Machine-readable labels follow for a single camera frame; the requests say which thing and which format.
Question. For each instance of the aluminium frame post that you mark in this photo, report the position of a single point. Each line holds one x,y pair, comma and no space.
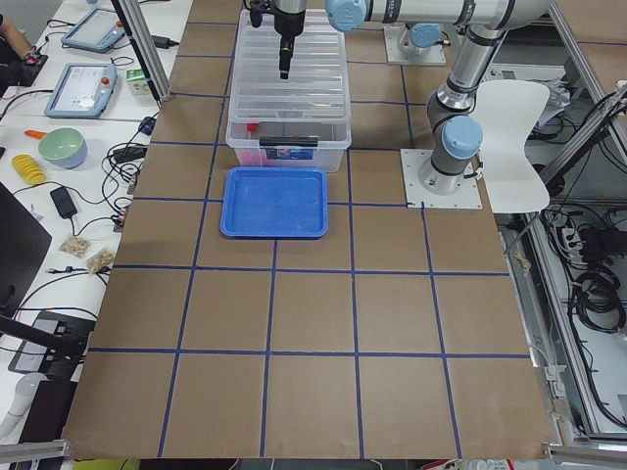
138,33

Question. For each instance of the black power adapter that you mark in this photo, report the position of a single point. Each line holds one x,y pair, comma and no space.
63,202

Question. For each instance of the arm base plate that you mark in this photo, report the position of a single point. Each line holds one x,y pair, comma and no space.
426,188
420,44

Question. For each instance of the clear plastic box lid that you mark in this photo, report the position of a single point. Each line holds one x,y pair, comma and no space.
317,86

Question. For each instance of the toy carrot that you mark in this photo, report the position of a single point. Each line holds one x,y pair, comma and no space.
35,133

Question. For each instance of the white chair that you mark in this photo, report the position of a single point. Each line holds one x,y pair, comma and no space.
507,111

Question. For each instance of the green white carton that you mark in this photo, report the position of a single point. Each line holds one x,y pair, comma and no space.
136,82

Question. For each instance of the teach pendant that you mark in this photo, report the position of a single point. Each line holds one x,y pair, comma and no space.
99,31
82,91

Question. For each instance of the clear plastic storage box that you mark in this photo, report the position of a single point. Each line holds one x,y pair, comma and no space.
333,141

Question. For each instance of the teach pendant near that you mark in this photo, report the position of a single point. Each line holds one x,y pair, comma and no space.
82,91

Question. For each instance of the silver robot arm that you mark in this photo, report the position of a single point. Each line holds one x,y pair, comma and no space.
457,136

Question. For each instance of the black box latch handle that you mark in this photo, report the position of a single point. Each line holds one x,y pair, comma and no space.
299,141

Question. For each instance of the blue plastic tray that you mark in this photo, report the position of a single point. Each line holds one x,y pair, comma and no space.
275,202

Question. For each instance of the teach pendant far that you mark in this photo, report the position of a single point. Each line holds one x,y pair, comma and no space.
99,31

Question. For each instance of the red block top left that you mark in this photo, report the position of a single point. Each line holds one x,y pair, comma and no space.
251,157

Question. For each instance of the green bowl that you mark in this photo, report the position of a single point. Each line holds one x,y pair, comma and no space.
63,147

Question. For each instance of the yellow toy corn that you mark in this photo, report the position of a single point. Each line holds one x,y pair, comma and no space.
29,169

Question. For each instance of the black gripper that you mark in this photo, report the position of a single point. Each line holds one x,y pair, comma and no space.
288,24

